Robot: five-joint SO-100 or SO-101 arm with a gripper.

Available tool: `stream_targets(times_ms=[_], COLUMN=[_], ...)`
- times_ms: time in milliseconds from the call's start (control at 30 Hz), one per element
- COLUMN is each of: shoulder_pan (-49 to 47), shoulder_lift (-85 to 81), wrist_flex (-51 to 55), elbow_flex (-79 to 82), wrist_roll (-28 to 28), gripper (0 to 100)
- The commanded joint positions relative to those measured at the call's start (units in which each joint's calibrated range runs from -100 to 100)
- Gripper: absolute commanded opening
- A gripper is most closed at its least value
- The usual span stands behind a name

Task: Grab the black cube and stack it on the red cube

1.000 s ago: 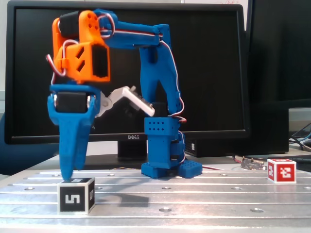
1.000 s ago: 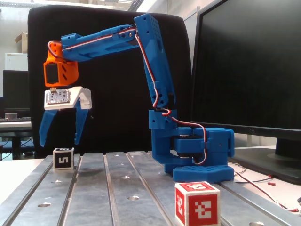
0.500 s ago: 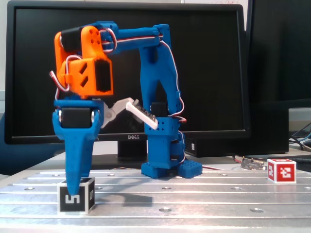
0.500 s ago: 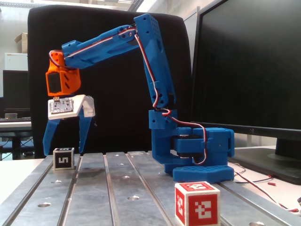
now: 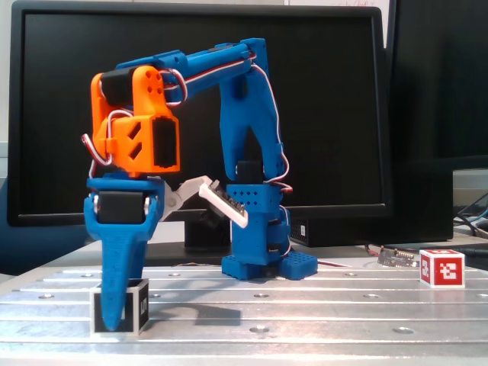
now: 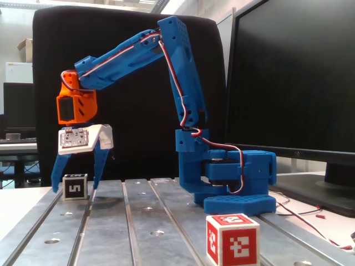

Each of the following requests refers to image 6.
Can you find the orange blue gripper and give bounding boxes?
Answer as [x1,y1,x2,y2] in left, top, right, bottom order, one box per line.
[51,70,112,194]

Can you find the black cube with white markers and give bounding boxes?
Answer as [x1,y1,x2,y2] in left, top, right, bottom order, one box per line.
[62,173,89,200]

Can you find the red cube with white markers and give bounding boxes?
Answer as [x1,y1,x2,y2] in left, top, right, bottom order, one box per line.
[205,213,261,266]

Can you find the white background desk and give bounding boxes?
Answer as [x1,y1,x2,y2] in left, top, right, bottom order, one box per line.
[0,142,41,189]

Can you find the dark keyboard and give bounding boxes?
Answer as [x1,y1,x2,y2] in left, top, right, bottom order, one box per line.
[0,138,37,144]

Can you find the dark background monitor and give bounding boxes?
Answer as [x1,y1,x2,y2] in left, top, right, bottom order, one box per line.
[3,82,36,131]

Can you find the white cabinet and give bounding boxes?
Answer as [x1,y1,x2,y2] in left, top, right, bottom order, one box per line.
[5,62,33,84]

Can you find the brown cardboard box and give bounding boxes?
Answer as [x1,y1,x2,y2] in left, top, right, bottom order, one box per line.
[16,38,33,63]

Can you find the black Dell computer monitor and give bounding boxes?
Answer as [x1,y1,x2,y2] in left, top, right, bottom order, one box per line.
[224,0,355,218]

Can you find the white camera mount with camera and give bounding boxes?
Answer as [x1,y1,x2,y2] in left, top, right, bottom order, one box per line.
[57,124,114,155]

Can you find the aluminium slotted base plate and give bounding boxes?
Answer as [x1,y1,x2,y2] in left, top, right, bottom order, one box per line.
[0,177,355,266]

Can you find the loose red white wires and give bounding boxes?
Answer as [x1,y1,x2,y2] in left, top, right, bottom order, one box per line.
[270,191,355,252]

